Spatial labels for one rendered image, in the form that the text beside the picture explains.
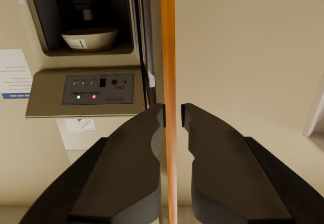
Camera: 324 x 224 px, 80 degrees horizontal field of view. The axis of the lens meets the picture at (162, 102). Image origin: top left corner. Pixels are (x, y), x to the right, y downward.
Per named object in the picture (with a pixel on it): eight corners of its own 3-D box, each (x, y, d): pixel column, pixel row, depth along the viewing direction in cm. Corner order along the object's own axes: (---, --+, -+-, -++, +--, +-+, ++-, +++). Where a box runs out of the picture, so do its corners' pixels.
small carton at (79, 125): (87, 106, 57) (92, 123, 60) (74, 104, 59) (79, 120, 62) (75, 114, 53) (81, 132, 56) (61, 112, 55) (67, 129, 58)
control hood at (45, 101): (147, 67, 56) (149, 98, 60) (37, 70, 57) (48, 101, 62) (142, 81, 46) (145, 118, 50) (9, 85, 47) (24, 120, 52)
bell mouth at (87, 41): (124, 26, 69) (126, 42, 71) (75, 28, 70) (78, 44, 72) (111, 33, 53) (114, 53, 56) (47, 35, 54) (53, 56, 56)
